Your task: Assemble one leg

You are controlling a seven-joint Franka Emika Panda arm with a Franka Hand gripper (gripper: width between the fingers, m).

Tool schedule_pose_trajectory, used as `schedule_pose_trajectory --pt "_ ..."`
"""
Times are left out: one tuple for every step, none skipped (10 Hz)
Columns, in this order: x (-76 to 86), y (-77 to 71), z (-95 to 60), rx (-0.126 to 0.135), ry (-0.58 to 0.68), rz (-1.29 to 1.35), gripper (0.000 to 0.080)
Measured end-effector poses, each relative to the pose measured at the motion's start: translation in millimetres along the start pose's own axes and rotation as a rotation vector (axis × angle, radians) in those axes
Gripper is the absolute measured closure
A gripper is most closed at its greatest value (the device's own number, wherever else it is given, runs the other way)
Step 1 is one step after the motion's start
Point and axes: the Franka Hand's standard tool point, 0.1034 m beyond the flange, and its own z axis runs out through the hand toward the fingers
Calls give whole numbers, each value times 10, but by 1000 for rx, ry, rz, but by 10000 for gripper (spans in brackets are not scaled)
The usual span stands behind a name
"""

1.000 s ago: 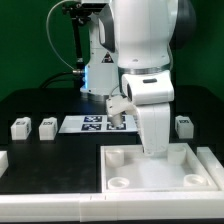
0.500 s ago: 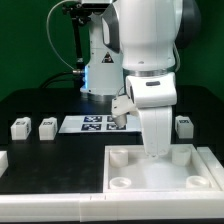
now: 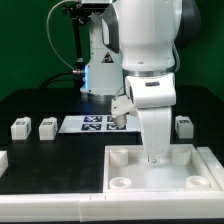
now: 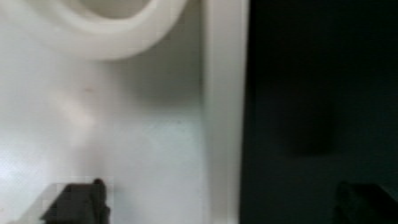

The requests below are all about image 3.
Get white square tabletop part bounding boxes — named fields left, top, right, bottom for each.
left=103, top=144, right=224, bottom=193

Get black cables at base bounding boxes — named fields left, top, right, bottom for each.
left=39, top=71, right=83, bottom=90

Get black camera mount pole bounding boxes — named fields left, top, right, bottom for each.
left=62, top=3, right=91, bottom=88

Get white U-shaped obstacle fence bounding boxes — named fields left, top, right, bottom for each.
left=0, top=146, right=224, bottom=223

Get white sheet with fiducial tags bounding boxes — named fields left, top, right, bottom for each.
left=59, top=115, right=140, bottom=134

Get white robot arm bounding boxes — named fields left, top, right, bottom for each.
left=101, top=0, right=201, bottom=164

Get grey cable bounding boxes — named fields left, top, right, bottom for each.
left=45, top=0, right=84, bottom=72

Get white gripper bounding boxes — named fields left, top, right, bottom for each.
left=125, top=73, right=176, bottom=166

